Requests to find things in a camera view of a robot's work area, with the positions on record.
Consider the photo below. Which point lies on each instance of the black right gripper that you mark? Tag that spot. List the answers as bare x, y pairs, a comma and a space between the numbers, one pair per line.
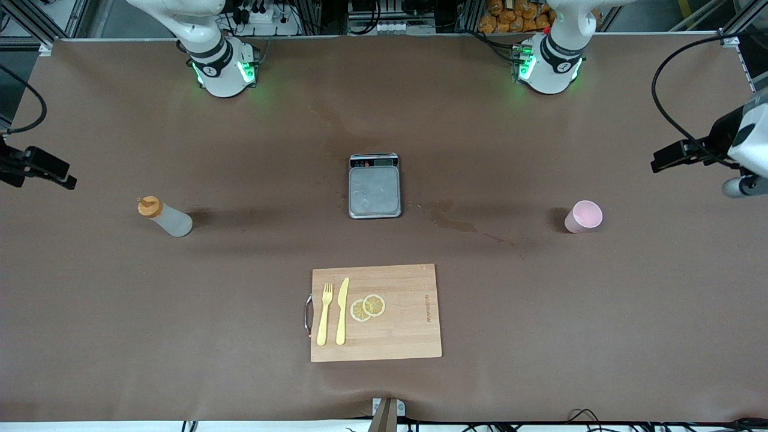
13, 163

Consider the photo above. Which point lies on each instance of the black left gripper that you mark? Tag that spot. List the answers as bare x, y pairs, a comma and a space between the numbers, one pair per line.
718, 137

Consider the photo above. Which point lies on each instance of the pink paper cup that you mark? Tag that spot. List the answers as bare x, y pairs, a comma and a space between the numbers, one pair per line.
583, 217

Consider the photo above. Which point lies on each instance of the translucent sauce bottle orange cap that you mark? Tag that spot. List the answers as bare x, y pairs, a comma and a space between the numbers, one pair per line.
171, 219

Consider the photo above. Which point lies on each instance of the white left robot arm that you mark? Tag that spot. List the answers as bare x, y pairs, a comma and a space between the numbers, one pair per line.
549, 66

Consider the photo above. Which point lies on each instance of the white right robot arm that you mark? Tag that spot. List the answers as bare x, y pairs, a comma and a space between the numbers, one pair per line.
219, 66

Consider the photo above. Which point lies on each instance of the orange snack packets pile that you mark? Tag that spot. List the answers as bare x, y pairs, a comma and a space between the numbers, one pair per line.
510, 18

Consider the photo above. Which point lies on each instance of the white power strip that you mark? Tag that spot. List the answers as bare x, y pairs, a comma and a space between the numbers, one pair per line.
264, 21

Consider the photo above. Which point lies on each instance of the silver digital kitchen scale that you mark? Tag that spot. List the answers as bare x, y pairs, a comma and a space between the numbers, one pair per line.
375, 192

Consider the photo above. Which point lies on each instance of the yellow plastic fork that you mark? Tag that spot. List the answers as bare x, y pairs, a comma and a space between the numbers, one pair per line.
324, 318

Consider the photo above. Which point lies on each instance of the wooden cutting board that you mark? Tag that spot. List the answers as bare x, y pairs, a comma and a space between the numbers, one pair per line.
408, 324

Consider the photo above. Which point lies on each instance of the yellow plastic knife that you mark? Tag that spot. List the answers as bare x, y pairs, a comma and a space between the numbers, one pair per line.
342, 312

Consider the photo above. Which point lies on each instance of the lemon slice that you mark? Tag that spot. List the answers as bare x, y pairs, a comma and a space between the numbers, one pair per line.
357, 312
375, 305

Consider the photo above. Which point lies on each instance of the aluminium frame profile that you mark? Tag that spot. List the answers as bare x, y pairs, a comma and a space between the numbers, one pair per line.
735, 27
36, 24

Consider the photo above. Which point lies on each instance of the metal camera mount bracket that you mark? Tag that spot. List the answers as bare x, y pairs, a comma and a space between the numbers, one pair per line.
388, 414

